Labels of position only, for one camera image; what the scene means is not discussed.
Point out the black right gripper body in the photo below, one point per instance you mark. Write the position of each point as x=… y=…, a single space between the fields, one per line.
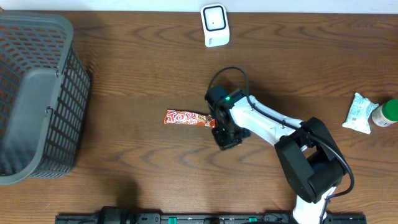
x=227 y=135

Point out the red snack wrapper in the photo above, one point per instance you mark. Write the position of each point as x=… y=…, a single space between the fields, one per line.
x=189 y=118

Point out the mint green wipes pack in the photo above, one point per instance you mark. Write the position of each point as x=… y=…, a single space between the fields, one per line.
x=359 y=113

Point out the green lid jar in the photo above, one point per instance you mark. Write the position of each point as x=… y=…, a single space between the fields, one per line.
x=386 y=114

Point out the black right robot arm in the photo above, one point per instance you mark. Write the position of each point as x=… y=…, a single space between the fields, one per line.
x=312 y=163

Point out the white barcode scanner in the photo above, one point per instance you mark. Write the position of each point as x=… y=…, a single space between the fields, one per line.
x=215 y=25

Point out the dark grey plastic basket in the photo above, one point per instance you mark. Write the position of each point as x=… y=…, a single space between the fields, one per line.
x=44 y=96

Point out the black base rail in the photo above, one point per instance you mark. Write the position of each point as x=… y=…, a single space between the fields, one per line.
x=115 y=215

